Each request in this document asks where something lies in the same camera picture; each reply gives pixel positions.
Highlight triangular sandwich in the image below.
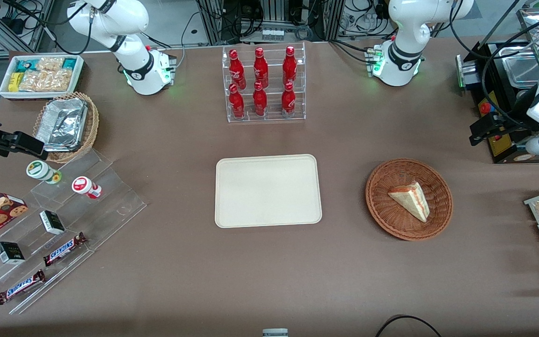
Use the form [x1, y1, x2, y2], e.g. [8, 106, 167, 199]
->
[388, 182, 430, 223]

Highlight silver foil tray stack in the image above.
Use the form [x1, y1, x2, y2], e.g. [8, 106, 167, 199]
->
[36, 98, 88, 152]

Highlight light wicker basket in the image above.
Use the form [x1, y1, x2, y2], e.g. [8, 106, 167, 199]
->
[33, 92, 100, 163]

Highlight round brown wicker basket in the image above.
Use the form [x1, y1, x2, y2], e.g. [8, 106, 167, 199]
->
[365, 158, 453, 242]

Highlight cream rectangular tray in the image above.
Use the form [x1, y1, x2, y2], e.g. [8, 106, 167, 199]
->
[215, 154, 322, 228]

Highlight green lid yogurt cup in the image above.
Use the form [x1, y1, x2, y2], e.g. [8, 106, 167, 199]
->
[26, 160, 62, 184]

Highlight black hot food display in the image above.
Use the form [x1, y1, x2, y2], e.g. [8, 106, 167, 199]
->
[478, 7, 539, 164]

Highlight red lid yogurt cup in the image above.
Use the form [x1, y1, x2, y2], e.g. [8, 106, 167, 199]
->
[72, 176, 102, 199]

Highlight large clear cracker bag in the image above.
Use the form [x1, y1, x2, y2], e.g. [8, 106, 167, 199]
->
[19, 69, 72, 92]

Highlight small black carton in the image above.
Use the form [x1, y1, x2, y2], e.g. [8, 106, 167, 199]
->
[39, 210, 66, 235]
[0, 242, 26, 265]

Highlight small clear cracker bag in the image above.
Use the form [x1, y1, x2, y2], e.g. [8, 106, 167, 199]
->
[36, 57, 65, 72]

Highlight white rectangular snack box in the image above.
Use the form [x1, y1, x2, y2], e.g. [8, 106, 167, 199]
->
[0, 55, 84, 100]

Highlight clear acrylic stepped stand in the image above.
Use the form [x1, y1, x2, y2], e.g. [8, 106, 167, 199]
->
[0, 149, 147, 315]

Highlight snickers chocolate bar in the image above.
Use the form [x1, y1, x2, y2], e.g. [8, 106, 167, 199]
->
[0, 270, 46, 305]
[44, 232, 87, 267]

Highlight red cola bottle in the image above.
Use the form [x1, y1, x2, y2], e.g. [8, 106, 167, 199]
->
[283, 46, 298, 86]
[253, 81, 268, 117]
[229, 49, 246, 89]
[281, 82, 297, 117]
[254, 47, 269, 88]
[229, 83, 245, 119]

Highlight clear acrylic bottle rack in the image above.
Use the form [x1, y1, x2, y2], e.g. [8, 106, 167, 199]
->
[222, 42, 306, 123]

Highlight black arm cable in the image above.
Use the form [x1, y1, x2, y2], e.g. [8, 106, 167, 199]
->
[449, 0, 539, 129]

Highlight black looped cable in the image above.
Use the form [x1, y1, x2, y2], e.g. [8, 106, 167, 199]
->
[375, 315, 443, 337]

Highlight aluminium frame rack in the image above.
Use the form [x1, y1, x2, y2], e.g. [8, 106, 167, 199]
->
[196, 0, 345, 45]

